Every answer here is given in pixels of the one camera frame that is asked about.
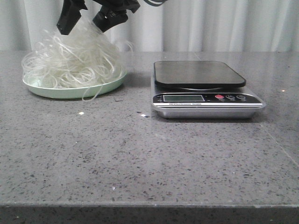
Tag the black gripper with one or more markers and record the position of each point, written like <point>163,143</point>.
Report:
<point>112,13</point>

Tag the white translucent vermicelli bundle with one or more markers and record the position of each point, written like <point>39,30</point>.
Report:
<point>83,58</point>

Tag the light green round plate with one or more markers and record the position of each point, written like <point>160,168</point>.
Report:
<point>73,93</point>

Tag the white pleated curtain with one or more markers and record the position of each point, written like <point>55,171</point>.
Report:
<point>177,25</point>

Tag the black silver kitchen scale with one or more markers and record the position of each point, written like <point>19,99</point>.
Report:
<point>201,90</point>

